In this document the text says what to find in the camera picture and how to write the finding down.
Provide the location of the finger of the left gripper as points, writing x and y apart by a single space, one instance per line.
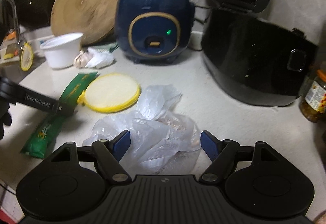
65 109

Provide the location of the round wooden cutting board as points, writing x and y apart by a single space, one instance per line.
94 18

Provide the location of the green striped cloth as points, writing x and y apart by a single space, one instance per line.
109 47

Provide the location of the black open rice cooker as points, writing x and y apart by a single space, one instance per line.
251 59

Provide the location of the white crumpled tissue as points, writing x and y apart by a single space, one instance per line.
100 59

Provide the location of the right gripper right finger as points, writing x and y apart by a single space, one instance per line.
222 154

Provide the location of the clear plastic bag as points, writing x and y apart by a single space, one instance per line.
162 142

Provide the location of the yellow round scrub pad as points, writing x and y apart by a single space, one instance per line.
110 93

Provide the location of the glass jar orange lid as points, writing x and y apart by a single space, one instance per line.
313 104

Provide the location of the white wall socket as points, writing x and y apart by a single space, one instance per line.
195 41

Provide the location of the garlic bulb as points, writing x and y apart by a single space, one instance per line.
82 59

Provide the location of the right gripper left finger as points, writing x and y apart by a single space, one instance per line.
108 155

